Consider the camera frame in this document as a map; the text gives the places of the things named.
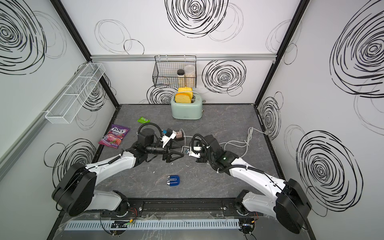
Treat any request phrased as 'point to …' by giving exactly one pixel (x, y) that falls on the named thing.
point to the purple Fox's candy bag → (114, 136)
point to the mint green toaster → (187, 111)
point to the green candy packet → (143, 120)
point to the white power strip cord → (242, 143)
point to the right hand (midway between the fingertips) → (194, 146)
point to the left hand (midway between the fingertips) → (181, 151)
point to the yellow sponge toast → (184, 95)
